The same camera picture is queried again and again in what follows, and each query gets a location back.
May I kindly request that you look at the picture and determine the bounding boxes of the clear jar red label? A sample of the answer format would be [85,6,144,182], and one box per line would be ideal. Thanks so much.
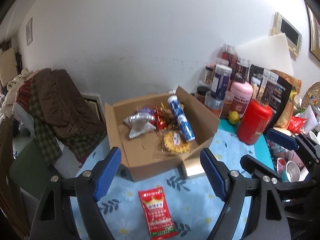
[220,44,237,68]

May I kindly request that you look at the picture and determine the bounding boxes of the clear jar figure label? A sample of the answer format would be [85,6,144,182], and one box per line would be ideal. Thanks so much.
[235,57,250,83]

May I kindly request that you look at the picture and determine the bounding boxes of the blue floral tablecloth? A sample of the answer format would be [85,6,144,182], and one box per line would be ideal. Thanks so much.
[70,127,253,240]

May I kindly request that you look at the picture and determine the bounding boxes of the small wall picture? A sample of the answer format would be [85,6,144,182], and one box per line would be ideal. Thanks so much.
[26,17,33,46]

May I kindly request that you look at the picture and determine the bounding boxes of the clear jar tan contents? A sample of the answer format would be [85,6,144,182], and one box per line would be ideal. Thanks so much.
[204,64,215,85]

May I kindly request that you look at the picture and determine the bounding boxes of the cream framed wall panel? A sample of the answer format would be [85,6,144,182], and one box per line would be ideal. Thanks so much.
[269,12,302,57]

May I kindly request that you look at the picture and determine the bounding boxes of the cream cloth pile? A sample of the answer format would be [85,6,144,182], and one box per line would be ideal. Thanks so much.
[6,69,33,98]

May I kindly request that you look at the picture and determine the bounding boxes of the white framed panel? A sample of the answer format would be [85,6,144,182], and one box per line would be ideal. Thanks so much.
[82,94,105,123]

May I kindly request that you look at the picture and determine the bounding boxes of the brown gold cereal packet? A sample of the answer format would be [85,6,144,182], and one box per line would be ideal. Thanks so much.
[162,102,180,130]

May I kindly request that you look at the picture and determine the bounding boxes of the brown wooden furniture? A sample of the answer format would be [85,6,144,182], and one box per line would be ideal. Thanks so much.
[0,115,30,230]

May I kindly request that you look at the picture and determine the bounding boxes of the teal table mat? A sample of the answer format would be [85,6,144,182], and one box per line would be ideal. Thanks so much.
[217,119,275,173]

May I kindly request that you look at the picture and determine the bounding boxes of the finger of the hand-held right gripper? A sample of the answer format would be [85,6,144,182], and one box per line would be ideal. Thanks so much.
[240,154,315,200]
[266,127,320,160]

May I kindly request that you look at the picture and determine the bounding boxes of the silver purple snack packet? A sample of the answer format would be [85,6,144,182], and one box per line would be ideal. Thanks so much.
[123,107,156,125]

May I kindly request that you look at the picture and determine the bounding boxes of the dark green chair seat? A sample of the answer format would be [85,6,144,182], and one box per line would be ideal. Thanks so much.
[9,140,75,188]

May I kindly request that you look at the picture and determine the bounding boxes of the white pastry packet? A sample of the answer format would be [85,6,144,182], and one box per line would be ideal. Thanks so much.
[128,120,157,140]

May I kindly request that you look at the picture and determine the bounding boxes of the clear jar orange contents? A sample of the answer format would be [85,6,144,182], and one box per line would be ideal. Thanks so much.
[205,91,225,118]

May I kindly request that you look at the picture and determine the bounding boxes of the small gold box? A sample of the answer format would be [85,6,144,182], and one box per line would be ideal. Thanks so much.
[182,156,207,179]

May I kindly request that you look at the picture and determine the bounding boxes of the brown jacket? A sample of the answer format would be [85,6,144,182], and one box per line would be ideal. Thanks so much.
[31,68,107,140]

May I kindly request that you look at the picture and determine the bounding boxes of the dark lid jar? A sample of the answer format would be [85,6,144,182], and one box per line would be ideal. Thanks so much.
[196,86,210,104]

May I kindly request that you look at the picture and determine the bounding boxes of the clear waffle packet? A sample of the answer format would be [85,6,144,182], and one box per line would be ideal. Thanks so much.
[160,130,198,155]

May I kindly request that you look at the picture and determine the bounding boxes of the clear jar red-brown contents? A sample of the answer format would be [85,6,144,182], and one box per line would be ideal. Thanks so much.
[221,91,234,118]

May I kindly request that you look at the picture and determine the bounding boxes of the woven round tray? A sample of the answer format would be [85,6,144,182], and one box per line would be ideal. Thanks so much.
[301,81,320,108]

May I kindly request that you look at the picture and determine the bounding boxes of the clear jar dark blue label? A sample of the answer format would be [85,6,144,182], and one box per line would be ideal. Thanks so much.
[210,64,232,100]

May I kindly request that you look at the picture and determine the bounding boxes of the black printed pouch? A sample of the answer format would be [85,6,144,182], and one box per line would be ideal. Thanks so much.
[249,64,267,98]

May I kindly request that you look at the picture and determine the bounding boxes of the blue tablet tube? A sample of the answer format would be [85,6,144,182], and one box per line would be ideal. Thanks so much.
[167,95,195,142]

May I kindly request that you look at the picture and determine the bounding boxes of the red packet with green stripe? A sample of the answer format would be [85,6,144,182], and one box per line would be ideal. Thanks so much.
[138,186,179,238]

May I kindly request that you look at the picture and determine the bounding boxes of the green plaid cloth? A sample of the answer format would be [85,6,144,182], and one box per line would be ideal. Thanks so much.
[29,80,105,167]

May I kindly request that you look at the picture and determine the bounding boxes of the brown cardboard box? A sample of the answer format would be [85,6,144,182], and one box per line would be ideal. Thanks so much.
[104,85,220,182]

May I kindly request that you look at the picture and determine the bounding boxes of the white foam board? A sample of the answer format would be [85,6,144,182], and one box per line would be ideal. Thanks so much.
[235,33,295,77]

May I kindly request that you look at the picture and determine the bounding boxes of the small red packet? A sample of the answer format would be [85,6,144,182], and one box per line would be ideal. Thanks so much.
[287,116,308,134]

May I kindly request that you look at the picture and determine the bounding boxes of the yellow-green fruit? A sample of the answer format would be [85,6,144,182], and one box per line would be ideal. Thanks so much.
[228,111,241,125]

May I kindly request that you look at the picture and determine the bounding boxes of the black snack bag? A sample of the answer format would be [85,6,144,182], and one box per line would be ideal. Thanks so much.
[270,69,302,128]

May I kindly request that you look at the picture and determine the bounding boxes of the red striped cloth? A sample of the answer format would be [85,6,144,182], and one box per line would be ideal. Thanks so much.
[16,80,34,105]

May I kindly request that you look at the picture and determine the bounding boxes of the pink paper cup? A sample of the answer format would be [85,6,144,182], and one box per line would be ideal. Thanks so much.
[276,156,288,173]

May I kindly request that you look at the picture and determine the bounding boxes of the dark framed wall picture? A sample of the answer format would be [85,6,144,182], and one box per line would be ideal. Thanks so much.
[306,4,320,62]

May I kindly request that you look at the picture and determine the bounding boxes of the red yellow snack packet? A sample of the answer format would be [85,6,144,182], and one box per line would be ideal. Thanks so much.
[153,106,168,120]

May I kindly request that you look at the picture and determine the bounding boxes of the pink bottle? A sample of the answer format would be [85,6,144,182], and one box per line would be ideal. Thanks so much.
[229,81,253,119]

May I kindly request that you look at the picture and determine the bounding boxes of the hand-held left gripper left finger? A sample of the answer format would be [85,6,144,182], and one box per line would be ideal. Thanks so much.
[29,147,122,240]

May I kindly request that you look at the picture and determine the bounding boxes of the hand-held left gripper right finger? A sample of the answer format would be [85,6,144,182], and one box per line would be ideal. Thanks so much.
[200,148,292,240]

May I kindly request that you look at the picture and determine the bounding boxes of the large black printed bag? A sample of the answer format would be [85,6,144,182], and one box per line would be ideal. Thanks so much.
[271,76,293,128]

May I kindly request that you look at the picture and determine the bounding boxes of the large red bottle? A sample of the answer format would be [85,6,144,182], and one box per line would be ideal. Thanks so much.
[237,99,273,145]

